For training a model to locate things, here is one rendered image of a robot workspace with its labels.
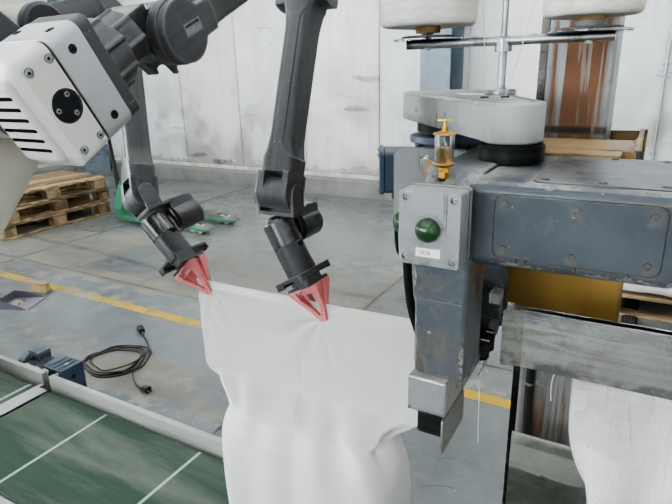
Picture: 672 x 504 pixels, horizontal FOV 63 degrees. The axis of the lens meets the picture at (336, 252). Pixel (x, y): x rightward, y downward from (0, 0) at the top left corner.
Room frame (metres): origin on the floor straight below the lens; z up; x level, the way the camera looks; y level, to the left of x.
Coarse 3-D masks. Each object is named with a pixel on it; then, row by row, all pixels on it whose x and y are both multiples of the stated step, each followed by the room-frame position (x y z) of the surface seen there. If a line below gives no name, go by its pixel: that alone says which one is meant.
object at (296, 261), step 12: (276, 252) 0.95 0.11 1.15; (288, 252) 0.94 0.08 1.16; (300, 252) 0.94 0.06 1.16; (288, 264) 0.93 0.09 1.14; (300, 264) 0.93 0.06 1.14; (312, 264) 0.94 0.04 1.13; (324, 264) 0.97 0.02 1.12; (288, 276) 0.94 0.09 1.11; (300, 276) 0.90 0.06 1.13; (276, 288) 0.92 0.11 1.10
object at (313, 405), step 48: (240, 288) 1.02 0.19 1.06; (240, 336) 1.03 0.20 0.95; (288, 336) 0.97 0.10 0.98; (336, 336) 0.92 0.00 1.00; (384, 336) 0.87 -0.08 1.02; (240, 384) 1.02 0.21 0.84; (288, 384) 0.97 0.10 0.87; (336, 384) 0.92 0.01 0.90; (384, 384) 0.87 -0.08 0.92; (240, 432) 0.94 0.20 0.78; (288, 432) 0.89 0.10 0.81; (336, 432) 0.87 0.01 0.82; (384, 432) 0.85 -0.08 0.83; (240, 480) 0.94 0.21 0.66; (288, 480) 0.88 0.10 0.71; (336, 480) 0.83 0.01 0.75; (384, 480) 0.82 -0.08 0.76
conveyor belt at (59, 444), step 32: (32, 416) 1.61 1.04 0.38; (64, 416) 1.60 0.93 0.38; (96, 416) 1.59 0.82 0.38; (0, 448) 1.44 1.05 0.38; (32, 448) 1.44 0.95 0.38; (64, 448) 1.43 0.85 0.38; (96, 448) 1.43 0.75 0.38; (128, 448) 1.42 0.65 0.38; (160, 448) 1.42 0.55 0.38; (0, 480) 1.30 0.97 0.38; (32, 480) 1.29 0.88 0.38; (64, 480) 1.29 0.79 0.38; (96, 480) 1.29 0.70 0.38; (128, 480) 1.28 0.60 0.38; (160, 480) 1.28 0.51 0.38; (192, 480) 1.27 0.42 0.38; (224, 480) 1.27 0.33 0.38
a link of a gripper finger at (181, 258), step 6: (186, 252) 1.07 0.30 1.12; (192, 252) 1.08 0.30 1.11; (180, 258) 1.05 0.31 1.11; (186, 258) 1.06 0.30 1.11; (198, 258) 1.08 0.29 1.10; (204, 258) 1.09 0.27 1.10; (174, 264) 1.05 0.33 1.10; (180, 264) 1.05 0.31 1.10; (204, 264) 1.08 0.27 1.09; (204, 270) 1.08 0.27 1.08; (192, 276) 1.10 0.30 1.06
